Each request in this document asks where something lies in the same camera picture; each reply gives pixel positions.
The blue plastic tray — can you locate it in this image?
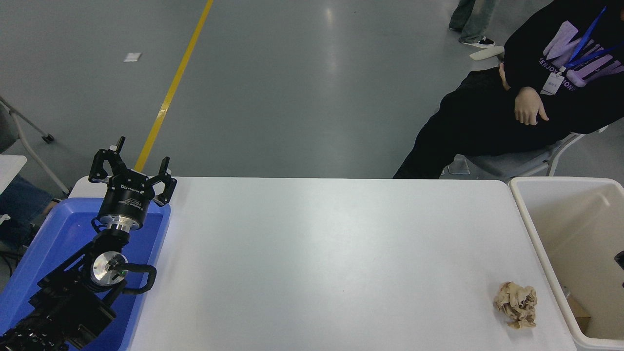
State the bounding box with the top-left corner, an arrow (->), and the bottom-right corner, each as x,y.
0,197 -> 171,351

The white id badge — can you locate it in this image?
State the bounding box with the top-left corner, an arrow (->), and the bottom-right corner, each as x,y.
541,72 -> 565,95

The crumpled tan paper ball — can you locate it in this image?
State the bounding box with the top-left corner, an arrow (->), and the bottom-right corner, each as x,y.
493,281 -> 538,329

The large pale plastic bin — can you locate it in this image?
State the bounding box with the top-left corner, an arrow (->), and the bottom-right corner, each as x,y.
508,176 -> 624,351

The person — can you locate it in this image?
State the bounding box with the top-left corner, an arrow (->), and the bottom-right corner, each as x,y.
392,0 -> 624,179
448,0 -> 497,48
0,175 -> 61,249

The small white table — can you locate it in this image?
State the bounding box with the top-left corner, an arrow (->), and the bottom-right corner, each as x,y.
0,155 -> 27,194

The person's hand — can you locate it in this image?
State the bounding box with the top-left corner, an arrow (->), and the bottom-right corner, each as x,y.
514,87 -> 549,125

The grey metal wheeled frame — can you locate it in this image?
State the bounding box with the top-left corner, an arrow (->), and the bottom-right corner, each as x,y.
0,95 -> 71,195

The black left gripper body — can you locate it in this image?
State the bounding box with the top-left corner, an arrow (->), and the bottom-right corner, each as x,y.
99,171 -> 156,226

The blue lanyard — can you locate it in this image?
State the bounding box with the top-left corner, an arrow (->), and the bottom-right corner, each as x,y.
561,6 -> 624,74

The grey office chair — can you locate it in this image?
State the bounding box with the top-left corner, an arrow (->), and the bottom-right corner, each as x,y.
441,45 -> 610,179

